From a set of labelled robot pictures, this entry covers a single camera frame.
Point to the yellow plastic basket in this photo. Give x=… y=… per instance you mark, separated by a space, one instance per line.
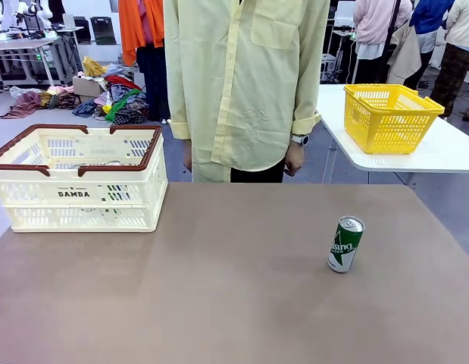
x=389 y=129

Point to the person left hand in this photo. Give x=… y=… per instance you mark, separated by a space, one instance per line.
x=294 y=161

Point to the person left forearm yellow sleeve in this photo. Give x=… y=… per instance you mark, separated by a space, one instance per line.
x=308 y=110

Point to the cream plastic shopping basket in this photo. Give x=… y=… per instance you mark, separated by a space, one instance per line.
x=67 y=212

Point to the white side table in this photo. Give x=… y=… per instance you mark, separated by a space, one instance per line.
x=438 y=159

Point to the person in orange top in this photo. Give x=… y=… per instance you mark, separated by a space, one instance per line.
x=130 y=30

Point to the green white star can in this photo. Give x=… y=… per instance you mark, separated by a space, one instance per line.
x=344 y=246

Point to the person in pink sweater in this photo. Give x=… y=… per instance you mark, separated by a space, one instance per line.
x=378 y=22

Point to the cardboard box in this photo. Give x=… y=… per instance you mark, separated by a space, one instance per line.
x=84 y=87

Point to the person in blue jacket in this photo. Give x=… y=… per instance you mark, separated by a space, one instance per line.
x=431 y=19

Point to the black chair back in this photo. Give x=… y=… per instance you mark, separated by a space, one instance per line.
x=103 y=32
x=82 y=28

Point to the person right forearm yellow sleeve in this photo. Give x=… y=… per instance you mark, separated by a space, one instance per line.
x=177 y=113

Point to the colourful clothes pile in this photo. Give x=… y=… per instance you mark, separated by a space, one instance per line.
x=120 y=98

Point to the beige coat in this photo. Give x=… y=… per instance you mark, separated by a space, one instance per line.
x=406 y=53

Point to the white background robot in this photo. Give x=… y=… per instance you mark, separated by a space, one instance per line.
x=46 y=15

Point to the white wristwatch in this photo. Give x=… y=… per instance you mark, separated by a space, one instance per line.
x=300 y=140

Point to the grey background desk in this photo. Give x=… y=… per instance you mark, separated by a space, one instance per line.
x=22 y=44

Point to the white computer case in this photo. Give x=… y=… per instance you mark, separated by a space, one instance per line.
x=327 y=66

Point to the white table leg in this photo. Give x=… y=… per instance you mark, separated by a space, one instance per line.
x=331 y=163

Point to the reddish clothes pile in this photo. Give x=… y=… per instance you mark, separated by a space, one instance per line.
x=33 y=100

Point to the person in yellow shirt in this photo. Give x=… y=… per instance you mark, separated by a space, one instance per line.
x=241 y=95

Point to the person right hand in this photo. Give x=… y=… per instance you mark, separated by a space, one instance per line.
x=187 y=157

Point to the person in cream sweater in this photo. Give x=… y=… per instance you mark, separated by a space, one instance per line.
x=463 y=26

